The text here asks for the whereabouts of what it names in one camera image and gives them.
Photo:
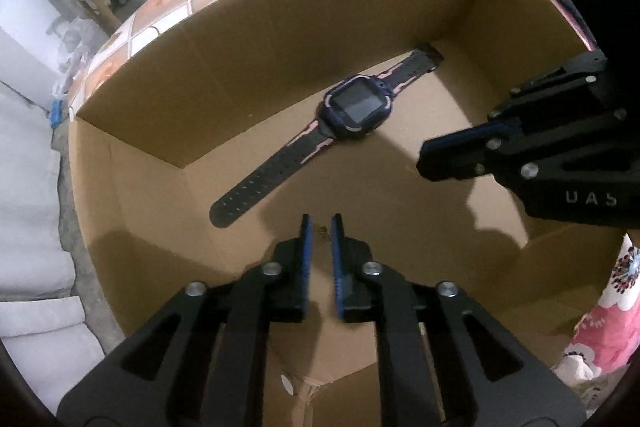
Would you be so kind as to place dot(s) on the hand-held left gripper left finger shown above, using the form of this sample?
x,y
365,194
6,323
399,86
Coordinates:
x,y
306,267

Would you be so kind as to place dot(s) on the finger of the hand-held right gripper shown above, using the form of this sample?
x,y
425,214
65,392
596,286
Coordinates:
x,y
570,82
460,152

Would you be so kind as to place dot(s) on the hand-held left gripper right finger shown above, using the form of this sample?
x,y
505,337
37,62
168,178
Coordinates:
x,y
337,267

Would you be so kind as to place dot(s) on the small gold trinket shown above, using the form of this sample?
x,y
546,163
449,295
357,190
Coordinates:
x,y
324,234

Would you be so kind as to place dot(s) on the brown cardboard box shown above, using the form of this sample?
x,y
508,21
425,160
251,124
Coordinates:
x,y
250,72

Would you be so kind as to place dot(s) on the pink floral blanket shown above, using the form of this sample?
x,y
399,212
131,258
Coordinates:
x,y
610,307

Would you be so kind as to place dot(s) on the small blue item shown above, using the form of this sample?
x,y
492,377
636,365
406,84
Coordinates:
x,y
56,113

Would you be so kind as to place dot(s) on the clear plastic container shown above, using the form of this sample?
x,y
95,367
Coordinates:
x,y
75,62

